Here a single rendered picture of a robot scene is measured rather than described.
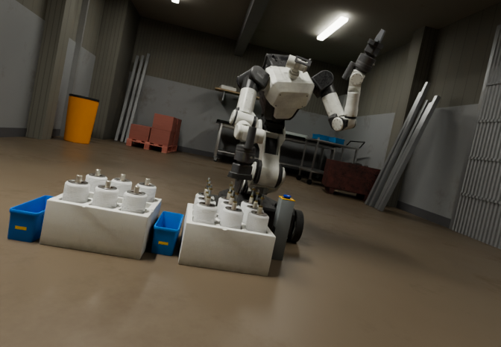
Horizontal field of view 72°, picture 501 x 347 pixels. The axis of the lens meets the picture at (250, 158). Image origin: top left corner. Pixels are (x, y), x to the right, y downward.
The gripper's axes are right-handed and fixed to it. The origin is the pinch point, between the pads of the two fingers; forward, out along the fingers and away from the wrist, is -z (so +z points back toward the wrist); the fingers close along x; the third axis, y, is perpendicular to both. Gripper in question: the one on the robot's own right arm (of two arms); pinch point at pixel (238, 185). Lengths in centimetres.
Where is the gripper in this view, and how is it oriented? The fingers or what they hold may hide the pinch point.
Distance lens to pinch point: 153.0
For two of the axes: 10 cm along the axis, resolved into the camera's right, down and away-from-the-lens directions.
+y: 6.6, 1.7, -7.4
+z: 2.0, -9.8, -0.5
